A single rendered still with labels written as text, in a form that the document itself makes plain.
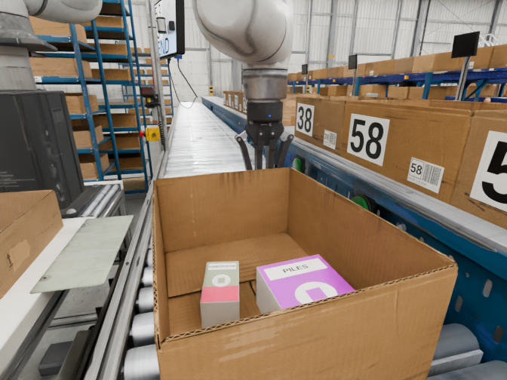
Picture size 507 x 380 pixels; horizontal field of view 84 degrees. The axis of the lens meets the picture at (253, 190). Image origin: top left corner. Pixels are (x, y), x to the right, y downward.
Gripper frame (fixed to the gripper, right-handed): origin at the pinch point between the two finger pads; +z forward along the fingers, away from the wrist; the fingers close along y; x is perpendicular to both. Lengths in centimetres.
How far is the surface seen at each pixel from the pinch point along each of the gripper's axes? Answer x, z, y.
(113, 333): 22.0, 12.1, 29.3
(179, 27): -109, -52, 15
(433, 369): 38.1, 12.0, -12.9
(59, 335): -60, 85, 81
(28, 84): -32, -24, 56
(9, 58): -30, -30, 57
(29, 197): -16, 2, 54
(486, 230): 31.0, -3.4, -25.0
